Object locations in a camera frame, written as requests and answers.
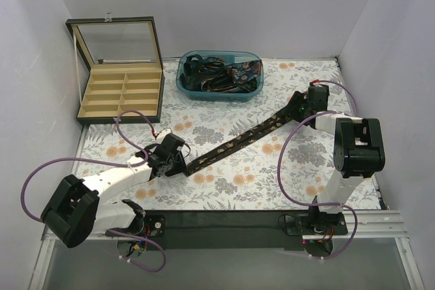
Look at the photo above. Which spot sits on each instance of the black compartment display box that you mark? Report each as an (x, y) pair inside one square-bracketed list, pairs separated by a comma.
[(123, 58)]

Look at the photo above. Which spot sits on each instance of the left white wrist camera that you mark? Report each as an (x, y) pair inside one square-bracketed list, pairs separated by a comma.
[(163, 133)]

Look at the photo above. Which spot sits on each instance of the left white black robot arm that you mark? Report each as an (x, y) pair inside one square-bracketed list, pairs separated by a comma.
[(98, 184)]

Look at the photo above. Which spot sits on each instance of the blue floral tie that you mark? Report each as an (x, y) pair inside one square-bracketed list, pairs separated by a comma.
[(244, 72)]

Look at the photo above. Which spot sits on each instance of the floral patterned table mat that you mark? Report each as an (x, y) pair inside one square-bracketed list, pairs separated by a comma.
[(280, 171)]

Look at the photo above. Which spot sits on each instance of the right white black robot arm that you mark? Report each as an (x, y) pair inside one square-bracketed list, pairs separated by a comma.
[(358, 153)]

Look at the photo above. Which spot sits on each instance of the black gold floral tie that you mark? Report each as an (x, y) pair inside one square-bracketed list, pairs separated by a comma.
[(277, 120)]

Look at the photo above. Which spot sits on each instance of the aluminium frame rail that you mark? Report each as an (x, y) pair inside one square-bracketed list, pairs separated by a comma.
[(374, 254)]

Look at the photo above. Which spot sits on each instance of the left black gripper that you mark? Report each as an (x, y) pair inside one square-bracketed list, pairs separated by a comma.
[(179, 162)]

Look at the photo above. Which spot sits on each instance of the pile of dark ties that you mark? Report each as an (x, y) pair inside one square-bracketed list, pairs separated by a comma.
[(209, 75)]

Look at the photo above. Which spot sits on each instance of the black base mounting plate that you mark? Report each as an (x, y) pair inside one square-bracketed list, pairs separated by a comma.
[(195, 229)]

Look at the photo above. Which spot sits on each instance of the teal plastic bin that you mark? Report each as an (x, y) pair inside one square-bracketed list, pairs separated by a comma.
[(229, 57)]

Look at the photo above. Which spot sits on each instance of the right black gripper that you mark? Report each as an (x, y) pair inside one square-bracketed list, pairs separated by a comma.
[(298, 107)]

